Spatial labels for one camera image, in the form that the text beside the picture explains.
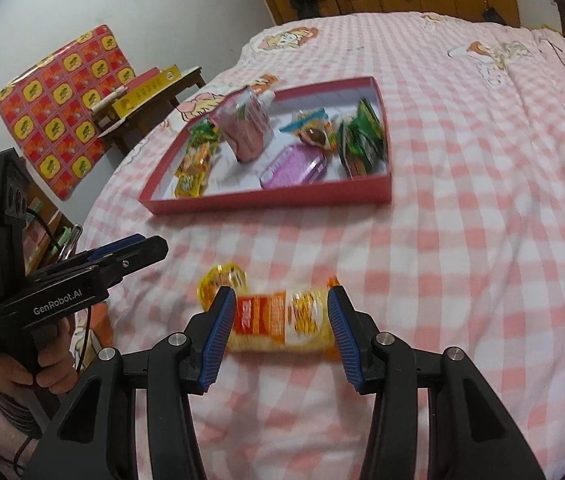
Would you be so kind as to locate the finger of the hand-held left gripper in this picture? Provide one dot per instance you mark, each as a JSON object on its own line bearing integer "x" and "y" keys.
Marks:
{"x": 117, "y": 246}
{"x": 145, "y": 252}

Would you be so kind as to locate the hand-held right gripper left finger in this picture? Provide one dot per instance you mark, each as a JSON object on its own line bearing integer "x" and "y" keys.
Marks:
{"x": 217, "y": 342}

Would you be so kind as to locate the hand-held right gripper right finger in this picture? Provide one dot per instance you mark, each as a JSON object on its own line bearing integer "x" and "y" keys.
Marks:
{"x": 342, "y": 347}

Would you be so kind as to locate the green pea snack packet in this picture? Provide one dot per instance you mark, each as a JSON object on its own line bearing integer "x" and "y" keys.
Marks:
{"x": 205, "y": 134}

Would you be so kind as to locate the pink shallow cardboard box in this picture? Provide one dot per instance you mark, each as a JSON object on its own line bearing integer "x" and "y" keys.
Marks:
{"x": 282, "y": 200}

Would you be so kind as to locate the dark green snack packet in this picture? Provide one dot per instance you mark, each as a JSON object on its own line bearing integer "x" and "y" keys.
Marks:
{"x": 362, "y": 152}
{"x": 368, "y": 115}

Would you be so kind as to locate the person's left hand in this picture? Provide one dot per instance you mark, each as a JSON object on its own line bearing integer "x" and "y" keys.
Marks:
{"x": 12, "y": 372}

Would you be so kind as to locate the low wooden cabinet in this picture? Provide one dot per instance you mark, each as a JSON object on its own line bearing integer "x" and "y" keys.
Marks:
{"x": 60, "y": 217}

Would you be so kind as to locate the orange yellow snack packet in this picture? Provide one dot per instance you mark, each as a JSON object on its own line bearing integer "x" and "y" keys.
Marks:
{"x": 198, "y": 157}

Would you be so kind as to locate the red yellow patterned box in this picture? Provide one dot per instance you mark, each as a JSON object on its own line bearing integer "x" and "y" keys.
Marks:
{"x": 62, "y": 110}

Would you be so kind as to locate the pink checkered printed blanket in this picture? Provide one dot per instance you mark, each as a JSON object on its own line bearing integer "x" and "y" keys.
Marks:
{"x": 462, "y": 260}

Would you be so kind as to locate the white paper roll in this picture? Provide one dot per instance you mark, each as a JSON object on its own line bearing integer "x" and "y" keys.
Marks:
{"x": 110, "y": 97}

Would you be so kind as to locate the long yellow cardboard box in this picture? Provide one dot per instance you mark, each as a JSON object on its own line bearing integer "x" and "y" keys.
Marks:
{"x": 148, "y": 94}

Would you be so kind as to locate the dark wooden table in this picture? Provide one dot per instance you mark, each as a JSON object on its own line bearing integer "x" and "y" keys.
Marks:
{"x": 162, "y": 97}

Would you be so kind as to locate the pink snack packet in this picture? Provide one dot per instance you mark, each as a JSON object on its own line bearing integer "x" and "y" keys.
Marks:
{"x": 245, "y": 130}

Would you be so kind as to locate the pink flat box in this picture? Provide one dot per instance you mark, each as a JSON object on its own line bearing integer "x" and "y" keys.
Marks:
{"x": 146, "y": 78}

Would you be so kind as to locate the purple glitter case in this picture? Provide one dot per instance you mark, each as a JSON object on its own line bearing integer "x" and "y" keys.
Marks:
{"x": 292, "y": 167}

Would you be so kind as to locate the small black bag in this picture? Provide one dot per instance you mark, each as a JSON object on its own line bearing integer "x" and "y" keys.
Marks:
{"x": 494, "y": 15}

